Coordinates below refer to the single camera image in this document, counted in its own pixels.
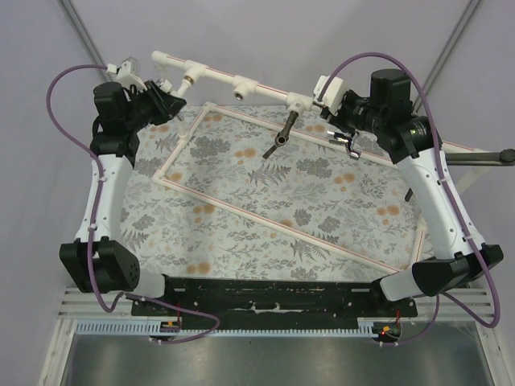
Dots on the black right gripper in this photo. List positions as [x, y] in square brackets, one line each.
[348, 117]

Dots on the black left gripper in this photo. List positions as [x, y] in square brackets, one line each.
[162, 103]

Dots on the white pipe frame red stripe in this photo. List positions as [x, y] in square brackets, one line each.
[241, 86]

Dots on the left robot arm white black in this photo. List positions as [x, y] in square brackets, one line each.
[96, 260]

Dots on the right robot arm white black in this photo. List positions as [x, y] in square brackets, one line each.
[460, 251]

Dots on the chrome faucet on mat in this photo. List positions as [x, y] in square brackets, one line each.
[345, 140]

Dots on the dark grey lever faucet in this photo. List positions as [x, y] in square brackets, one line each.
[283, 135]

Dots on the small black object on mat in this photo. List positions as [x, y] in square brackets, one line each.
[409, 195]

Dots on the floral patterned table mat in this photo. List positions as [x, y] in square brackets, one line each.
[213, 207]

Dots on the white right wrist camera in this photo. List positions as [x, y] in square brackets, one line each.
[333, 96]

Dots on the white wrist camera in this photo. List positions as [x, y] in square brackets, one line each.
[333, 96]
[126, 74]

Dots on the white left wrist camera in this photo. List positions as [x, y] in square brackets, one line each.
[126, 74]

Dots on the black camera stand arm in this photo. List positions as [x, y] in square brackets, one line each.
[502, 158]

